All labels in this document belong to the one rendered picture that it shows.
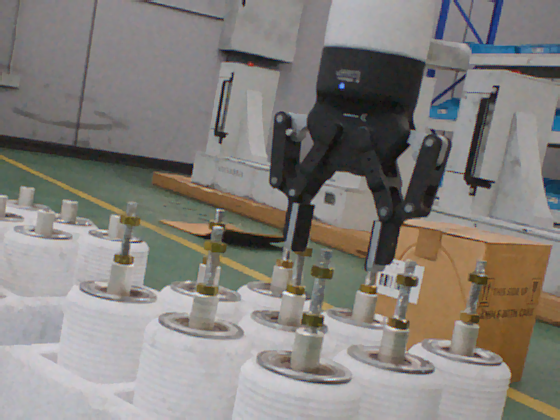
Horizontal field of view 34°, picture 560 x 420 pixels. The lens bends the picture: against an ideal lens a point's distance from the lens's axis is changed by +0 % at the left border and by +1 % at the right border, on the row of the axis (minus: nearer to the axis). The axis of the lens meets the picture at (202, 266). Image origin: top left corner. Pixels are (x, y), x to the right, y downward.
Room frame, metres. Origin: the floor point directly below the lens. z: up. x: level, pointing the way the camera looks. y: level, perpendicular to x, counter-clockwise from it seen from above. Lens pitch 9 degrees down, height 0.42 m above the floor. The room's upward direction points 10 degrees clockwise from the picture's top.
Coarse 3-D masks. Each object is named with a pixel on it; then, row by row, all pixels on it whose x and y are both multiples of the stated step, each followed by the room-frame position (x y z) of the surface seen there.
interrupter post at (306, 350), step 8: (304, 328) 0.70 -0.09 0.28; (296, 336) 0.68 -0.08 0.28; (304, 336) 0.68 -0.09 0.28; (312, 336) 0.68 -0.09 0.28; (320, 336) 0.68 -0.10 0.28; (296, 344) 0.68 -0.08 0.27; (304, 344) 0.68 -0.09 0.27; (312, 344) 0.68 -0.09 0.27; (320, 344) 0.68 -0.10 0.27; (296, 352) 0.68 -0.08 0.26; (304, 352) 0.68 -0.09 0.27; (312, 352) 0.68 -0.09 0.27; (320, 352) 0.68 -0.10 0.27; (296, 360) 0.68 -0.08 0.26; (304, 360) 0.68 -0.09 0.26; (312, 360) 0.68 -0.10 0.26; (296, 368) 0.68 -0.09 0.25; (304, 368) 0.68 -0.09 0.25; (312, 368) 0.68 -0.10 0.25
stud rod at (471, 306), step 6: (480, 264) 0.85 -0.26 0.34; (474, 270) 0.85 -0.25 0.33; (480, 270) 0.85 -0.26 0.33; (474, 288) 0.85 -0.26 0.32; (480, 288) 0.85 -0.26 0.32; (474, 294) 0.85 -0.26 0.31; (468, 300) 0.85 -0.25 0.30; (474, 300) 0.85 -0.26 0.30; (468, 306) 0.85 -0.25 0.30; (474, 306) 0.85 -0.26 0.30; (468, 312) 0.85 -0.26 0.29; (474, 312) 0.85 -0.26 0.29; (468, 324) 0.85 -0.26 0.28
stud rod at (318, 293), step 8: (320, 256) 0.68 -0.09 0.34; (328, 256) 0.68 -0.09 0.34; (320, 264) 0.68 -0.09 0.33; (328, 264) 0.68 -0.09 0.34; (320, 280) 0.68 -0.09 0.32; (320, 288) 0.68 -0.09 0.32; (312, 296) 0.68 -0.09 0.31; (320, 296) 0.68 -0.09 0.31; (312, 304) 0.68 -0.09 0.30; (320, 304) 0.68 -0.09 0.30; (312, 312) 0.68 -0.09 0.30; (320, 312) 0.69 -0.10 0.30; (312, 328) 0.68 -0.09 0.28
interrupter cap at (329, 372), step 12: (264, 360) 0.68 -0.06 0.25; (276, 360) 0.69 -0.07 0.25; (288, 360) 0.70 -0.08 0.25; (324, 360) 0.71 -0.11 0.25; (276, 372) 0.66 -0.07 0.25; (288, 372) 0.65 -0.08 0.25; (300, 372) 0.66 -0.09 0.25; (324, 372) 0.69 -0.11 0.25; (336, 372) 0.68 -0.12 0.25; (348, 372) 0.68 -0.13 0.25; (324, 384) 0.65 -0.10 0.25; (336, 384) 0.66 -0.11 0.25
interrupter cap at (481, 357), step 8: (424, 344) 0.85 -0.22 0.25; (432, 344) 0.86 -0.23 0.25; (440, 344) 0.87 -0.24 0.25; (448, 344) 0.87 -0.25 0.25; (432, 352) 0.83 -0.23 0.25; (440, 352) 0.82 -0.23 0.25; (448, 352) 0.83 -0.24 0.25; (480, 352) 0.86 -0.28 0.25; (488, 352) 0.87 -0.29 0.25; (456, 360) 0.82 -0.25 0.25; (464, 360) 0.81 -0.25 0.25; (472, 360) 0.81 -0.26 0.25; (480, 360) 0.82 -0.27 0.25; (488, 360) 0.83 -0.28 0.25; (496, 360) 0.83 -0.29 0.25
